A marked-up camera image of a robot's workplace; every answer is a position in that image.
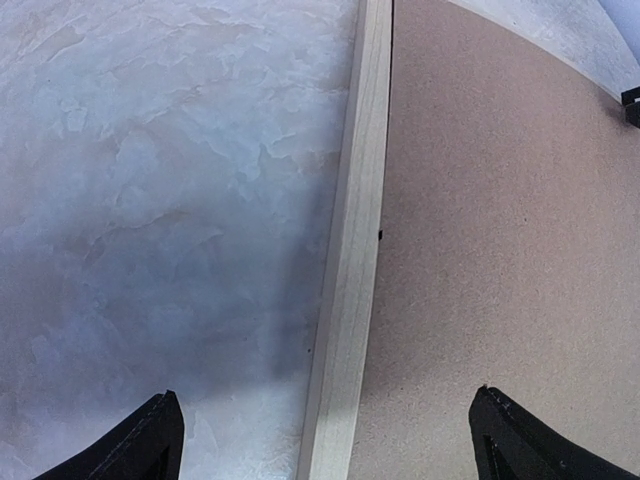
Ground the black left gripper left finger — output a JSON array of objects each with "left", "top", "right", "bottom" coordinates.
[{"left": 38, "top": 390, "right": 185, "bottom": 480}]

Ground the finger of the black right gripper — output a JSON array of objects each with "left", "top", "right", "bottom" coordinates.
[{"left": 621, "top": 87, "right": 640, "bottom": 125}]

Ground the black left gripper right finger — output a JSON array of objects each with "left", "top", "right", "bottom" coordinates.
[{"left": 468, "top": 385, "right": 637, "bottom": 480}]

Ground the light wooden picture frame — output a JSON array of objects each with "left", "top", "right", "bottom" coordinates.
[{"left": 294, "top": 0, "right": 626, "bottom": 480}]

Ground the brown hardboard backing panel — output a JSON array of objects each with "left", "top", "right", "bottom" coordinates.
[{"left": 349, "top": 0, "right": 640, "bottom": 480}]

